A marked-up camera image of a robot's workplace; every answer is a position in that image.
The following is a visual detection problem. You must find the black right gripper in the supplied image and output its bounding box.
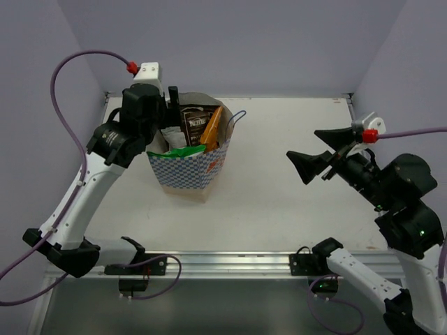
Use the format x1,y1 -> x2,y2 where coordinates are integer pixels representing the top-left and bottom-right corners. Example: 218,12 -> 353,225
287,125 -> 395,211

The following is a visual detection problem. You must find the brown kettle chips bag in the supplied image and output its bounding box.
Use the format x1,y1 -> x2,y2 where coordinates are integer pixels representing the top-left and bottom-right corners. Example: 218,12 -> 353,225
180,105 -> 216,147
161,126 -> 187,151

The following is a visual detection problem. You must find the orange chips bag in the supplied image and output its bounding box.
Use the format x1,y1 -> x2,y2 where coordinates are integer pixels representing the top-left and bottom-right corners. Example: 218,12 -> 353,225
200,106 -> 224,153

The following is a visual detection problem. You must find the green chips bag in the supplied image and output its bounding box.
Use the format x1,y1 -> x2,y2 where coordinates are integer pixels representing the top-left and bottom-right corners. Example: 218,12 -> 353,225
146,144 -> 206,158

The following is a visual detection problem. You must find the blue checkered paper bag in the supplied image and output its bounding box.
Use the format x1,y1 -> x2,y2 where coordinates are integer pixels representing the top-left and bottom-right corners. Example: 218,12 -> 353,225
147,92 -> 247,202

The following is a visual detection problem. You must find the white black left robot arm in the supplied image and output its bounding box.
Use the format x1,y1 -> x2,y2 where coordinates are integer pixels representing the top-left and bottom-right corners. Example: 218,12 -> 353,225
23,84 -> 167,278

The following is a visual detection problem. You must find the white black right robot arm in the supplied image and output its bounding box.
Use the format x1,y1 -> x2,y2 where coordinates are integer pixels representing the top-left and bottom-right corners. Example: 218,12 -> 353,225
287,127 -> 446,334

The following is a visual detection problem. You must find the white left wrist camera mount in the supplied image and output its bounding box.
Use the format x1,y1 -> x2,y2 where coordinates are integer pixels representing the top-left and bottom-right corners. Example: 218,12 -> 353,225
133,62 -> 163,93

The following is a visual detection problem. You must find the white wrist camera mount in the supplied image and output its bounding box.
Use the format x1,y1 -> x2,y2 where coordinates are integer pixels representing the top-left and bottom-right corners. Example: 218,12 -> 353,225
348,112 -> 386,156
133,62 -> 163,93

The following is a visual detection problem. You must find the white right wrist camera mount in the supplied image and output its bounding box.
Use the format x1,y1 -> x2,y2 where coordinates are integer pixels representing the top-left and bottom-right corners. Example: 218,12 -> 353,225
348,112 -> 386,156

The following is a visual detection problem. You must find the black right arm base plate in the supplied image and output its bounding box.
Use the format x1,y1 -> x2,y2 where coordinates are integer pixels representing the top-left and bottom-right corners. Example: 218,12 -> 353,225
288,246 -> 339,300

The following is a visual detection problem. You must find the aluminium mounting rail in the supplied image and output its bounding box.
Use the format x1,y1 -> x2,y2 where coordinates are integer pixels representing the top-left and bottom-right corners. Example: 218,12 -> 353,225
41,251 -> 406,280

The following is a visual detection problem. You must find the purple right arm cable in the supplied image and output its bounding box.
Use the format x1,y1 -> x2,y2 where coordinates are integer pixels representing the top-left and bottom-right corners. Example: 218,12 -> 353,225
307,128 -> 447,333

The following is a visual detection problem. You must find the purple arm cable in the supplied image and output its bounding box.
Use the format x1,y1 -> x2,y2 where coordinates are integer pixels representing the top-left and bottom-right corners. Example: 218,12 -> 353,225
0,50 -> 140,307
307,128 -> 447,333

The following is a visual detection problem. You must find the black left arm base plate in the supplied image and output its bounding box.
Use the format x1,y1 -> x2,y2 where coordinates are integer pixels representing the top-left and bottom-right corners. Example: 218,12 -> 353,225
105,237 -> 182,301

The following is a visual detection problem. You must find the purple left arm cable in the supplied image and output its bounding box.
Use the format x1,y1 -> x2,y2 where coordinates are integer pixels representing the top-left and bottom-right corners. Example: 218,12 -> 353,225
0,50 -> 140,307

